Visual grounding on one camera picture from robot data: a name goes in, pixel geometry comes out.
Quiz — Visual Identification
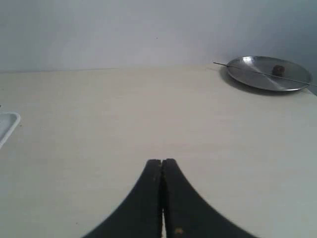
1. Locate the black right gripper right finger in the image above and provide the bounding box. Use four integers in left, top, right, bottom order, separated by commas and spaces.
162, 159, 254, 238

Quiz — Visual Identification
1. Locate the metal skewer on plate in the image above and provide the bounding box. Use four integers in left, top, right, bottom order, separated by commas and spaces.
212, 62, 317, 87

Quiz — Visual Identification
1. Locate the white rectangular plastic tray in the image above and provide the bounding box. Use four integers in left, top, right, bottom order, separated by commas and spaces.
0, 112, 21, 148

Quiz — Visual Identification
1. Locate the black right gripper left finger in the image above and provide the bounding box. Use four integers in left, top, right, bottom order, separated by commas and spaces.
85, 159, 162, 238

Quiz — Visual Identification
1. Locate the round steel plate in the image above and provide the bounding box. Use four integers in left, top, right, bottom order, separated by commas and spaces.
227, 56, 313, 92

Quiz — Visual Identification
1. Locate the small brown meatball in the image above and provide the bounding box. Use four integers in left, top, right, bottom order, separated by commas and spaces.
271, 65, 285, 77

